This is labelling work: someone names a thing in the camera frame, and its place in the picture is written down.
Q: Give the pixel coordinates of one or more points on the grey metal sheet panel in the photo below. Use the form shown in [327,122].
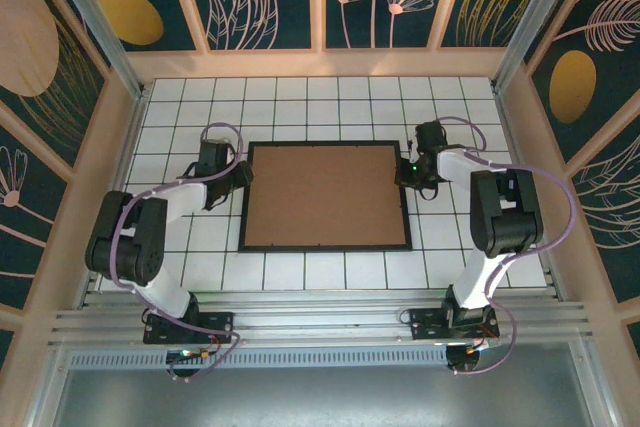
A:
[320,397]

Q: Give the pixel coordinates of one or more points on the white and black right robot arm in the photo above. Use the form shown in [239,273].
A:
[505,217]

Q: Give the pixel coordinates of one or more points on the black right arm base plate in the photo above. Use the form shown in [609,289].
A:
[425,324]

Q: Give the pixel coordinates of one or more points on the aluminium table side rail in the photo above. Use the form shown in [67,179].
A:
[517,147]
[125,147]

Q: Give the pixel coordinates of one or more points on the small circuit board with LEDs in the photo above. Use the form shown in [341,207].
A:
[187,354]

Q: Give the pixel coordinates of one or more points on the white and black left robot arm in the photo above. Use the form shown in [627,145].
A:
[125,242]

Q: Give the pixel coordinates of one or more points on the aluminium corner post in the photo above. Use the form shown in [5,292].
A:
[95,22]
[535,22]

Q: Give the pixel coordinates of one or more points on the brown backing board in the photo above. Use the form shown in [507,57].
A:
[325,197]

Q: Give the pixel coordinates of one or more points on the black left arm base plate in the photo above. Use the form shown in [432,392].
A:
[220,322]

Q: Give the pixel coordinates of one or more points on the black picture frame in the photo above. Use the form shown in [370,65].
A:
[325,248]

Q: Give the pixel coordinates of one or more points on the long aluminium mounting rail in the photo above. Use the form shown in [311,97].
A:
[325,319]

